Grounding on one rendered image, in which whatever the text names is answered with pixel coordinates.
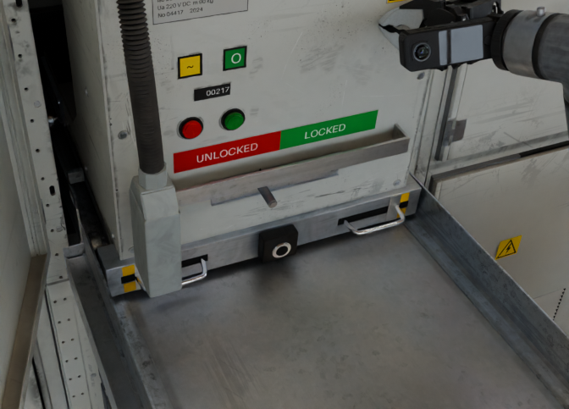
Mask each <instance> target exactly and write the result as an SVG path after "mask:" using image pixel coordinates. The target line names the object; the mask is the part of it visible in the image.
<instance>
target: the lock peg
mask: <svg viewBox="0 0 569 409"><path fill-rule="evenodd" d="M257 190H259V192H260V193H261V195H262V197H263V199H264V200H265V202H266V203H267V204H268V206H269V207H270V208H272V207H276V205H277V201H276V199H275V198H274V196H273V194H272V193H271V191H270V190H269V188H268V187H267V186H264V187H261V188H257Z"/></svg>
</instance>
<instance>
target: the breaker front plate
mask: <svg viewBox="0 0 569 409"><path fill-rule="evenodd" d="M117 1H118V0H97V7H98V16H99V25H100V34H101V43H102V60H103V68H104V78H105V86H106V95H107V105H108V121H109V130H110V139H111V147H112V157H113V173H114V183H115V191H116V201H117V209H118V218H119V235H120V244H121V253H122V260H125V259H128V258H131V257H134V256H135V255H134V244H133V234H132V223H131V212H130V193H129V190H130V184H131V181H132V178H133V176H137V175H138V167H139V158H138V151H137V144H136V138H135V126H134V120H133V113H132V108H131V101H130V91H129V85H128V78H127V73H126V68H125V67H126V65H125V61H124V58H125V56H124V50H123V49H124V48H123V44H124V43H123V42H122V40H123V38H121V36H122V35H123V34H122V33H120V31H121V30H122V29H121V28H120V26H121V24H120V23H119V21H120V20H121V19H119V16H120V14H118V11H119V9H118V8H117V7H118V6H119V4H117V3H116V2H117ZM410 1H412V0H403V1H398V2H392V3H388V0H248V11H242V12H237V13H231V14H220V15H214V16H209V17H203V18H197V19H187V20H181V21H175V22H169V23H164V24H158V25H154V24H153V20H152V0H144V1H143V3H144V4H145V6H144V7H143V8H145V9H146V11H145V12H144V13H146V17H145V18H147V21H146V22H147V23H148V26H147V28H148V29H149V30H148V31H147V32H149V37H150V40H149V42H150V43H151V44H150V45H149V46H151V51H152V54H151V55H152V63H153V69H154V71H153V72H154V77H155V83H156V84H155V85H156V90H157V91H156V93H157V105H158V112H159V118H160V125H161V126H160V127H161V135H162V143H163V158H164V162H165V163H167V173H168V176H169V178H170V179H171V180H172V182H173V184H174V188H175V190H176V191H177V190H181V189H184V188H188V187H192V186H196V185H203V184H206V183H210V182H214V181H218V180H225V179H228V178H232V177H235V176H240V175H243V174H250V173H254V172H257V171H259V169H261V170H265V169H271V168H276V167H279V166H283V165H287V164H291V163H298V162H301V161H305V160H309V159H313V158H319V157H323V156H327V155H330V154H335V153H338V152H345V151H349V150H352V149H357V148H360V147H364V146H371V145H374V144H378V143H382V142H386V141H392V140H393V139H392V135H393V130H394V126H395V124H398V125H399V126H400V127H401V128H402V129H403V130H404V131H405V132H406V133H407V134H408V136H409V137H410V138H411V139H410V142H409V147H408V150H407V152H405V153H402V154H398V155H394V156H390V157H386V158H380V159H377V160H373V161H370V162H365V163H359V164H356V165H352V166H349V167H344V168H341V169H335V170H331V171H328V172H324V173H320V174H314V175H310V176H307V177H303V178H299V179H295V180H289V181H285V182H282V183H278V184H274V185H268V188H269V190H270V191H271V193H272V194H273V196H274V198H275V199H276V201H277V205H276V207H272V208H270V207H269V206H268V204H267V203H266V202H265V200H264V199H263V197H262V195H261V193H260V192H259V190H257V189H253V190H249V191H243V192H240V193H236V194H232V195H228V196H222V197H219V198H215V199H212V200H207V201H204V202H198V203H194V204H191V205H186V206H183V207H179V210H180V233H181V245H183V244H186V243H190V242H193V241H197V240H202V239H206V238H209V237H213V236H216V235H222V234H225V233H229V232H232V231H236V230H239V229H245V228H248V227H251V226H255V225H259V224H265V223H268V222H271V221H274V220H278V219H282V218H288V217H291V216H294V215H297V214H301V213H307V212H311V211H314V210H318V209H320V208H324V207H330V206H333V205H337V204H341V203H343V202H349V201H353V200H356V199H360V198H363V197H366V196H372V195H376V194H379V193H383V192H386V191H392V190H395V189H399V188H402V187H404V186H405V183H406V176H407V172H408V169H409V164H410V161H411V157H412V150H413V147H414V142H415V139H416V135H417V128H418V125H419V120H420V117H421V113H422V109H423V103H424V98H425V95H426V91H427V87H428V81H429V76H430V73H431V69H425V70H420V71H415V72H411V71H409V70H407V69H406V68H404V67H403V66H402V65H401V63H400V51H399V50H398V49H397V48H396V47H395V46H394V45H393V44H392V43H391V42H390V41H389V40H388V39H387V37H386V36H385V35H384V34H383V32H382V31H381V30H380V29H379V28H378V20H379V19H380V18H381V17H382V16H383V15H384V14H386V13H387V12H389V11H390V10H392V9H394V8H397V7H400V6H401V5H403V4H405V3H408V2H410ZM243 46H247V49H246V67H245V68H240V69H232V70H226V71H223V60H224V49H228V48H233V47H243ZM198 53H202V75H198V76H193V77H188V78H184V79H178V57H183V56H188V55H193V54H198ZM229 83H230V95H226V96H221V97H214V98H208V99H204V100H200V101H195V102H194V90H196V89H201V88H206V87H210V86H219V85H223V84H229ZM232 108H238V109H240V110H241V111H242V112H243V113H244V115H245V121H244V123H243V124H242V126H241V127H239V128H238V129H236V130H226V129H225V128H224V127H223V126H222V125H221V118H222V117H223V115H224V113H226V112H227V111H228V110H230V109H232ZM375 110H378V116H377V120H376V125H375V129H372V130H365V131H361V132H357V133H353V134H349V135H343V136H339V137H335V138H331V139H327V140H323V141H316V142H312V143H308V144H304V145H300V146H293V147H290V148H285V149H282V150H278V151H274V152H267V153H263V154H259V155H255V156H251V157H247V158H240V159H236V160H233V161H228V162H225V163H218V164H214V165H210V166H206V167H202V168H198V169H191V170H187V171H184V172H179V173H176V174H174V153H177V152H185V151H189V150H193V149H197V148H201V147H205V146H212V145H217V144H221V143H225V142H229V141H236V140H240V139H245V138H248V137H253V136H257V135H264V134H268V133H272V132H276V131H281V130H287V129H292V128H295V127H300V126H304V125H308V124H316V123H319V122H323V121H328V120H331V119H339V118H343V117H347V116H351V115H355V114H359V113H366V112H371V111H375ZM189 117H197V118H199V119H200V120H201V121H202V122H203V130H202V132H201V134H200V135H199V136H197V137H195V138H193V139H185V138H183V137H182V136H180V133H179V126H180V123H181V122H182V121H183V120H184V119H187V118H189Z"/></svg>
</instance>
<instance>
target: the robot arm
mask: <svg viewBox="0 0 569 409"><path fill-rule="evenodd" d="M494 3H496V5H494ZM496 8H497V13H496ZM392 25H393V26H392ZM400 25H406V26H407V27H408V28H410V29H411V30H398V29H396V28H395V27H398V26H400ZM394 26H395V27H394ZM426 26H427V27H426ZM378 28H379V29H380V30H381V31H382V32H383V34H384V35H385V36H386V37H387V39H388V40H389V41H390V42H391V43H392V44H393V45H394V46H395V47H396V48H397V49H398V50H399V51H400V63H401V65H402V66H403V67H404V68H406V69H407V70H409V71H411V72H415V71H420V70H425V69H438V70H440V71H444V70H446V69H448V66H450V65H451V67H452V69H456V68H458V67H460V66H461V65H462V64H465V63H467V64H474V63H476V62H478V61H480V60H485V59H490V58H492V59H493V62H494V64H495V66H496V67H497V68H498V69H502V70H506V71H510V72H511V73H513V74H514V75H520V76H525V77H530V78H534V79H539V80H549V81H554V82H558V83H561V84H562V87H563V97H564V105H565V112H566V124H567V131H568V138H569V14H561V13H549V12H545V7H542V6H541V7H537V10H518V9H512V10H509V11H507V12H506V13H504V11H503V10H501V0H448V1H446V0H412V1H410V2H408V3H405V4H403V5H401V6H400V7H397V8H394V9H392V10H390V11H389V12H387V13H386V14H384V15H383V16H382V17H381V18H380V19H379V20H378Z"/></svg>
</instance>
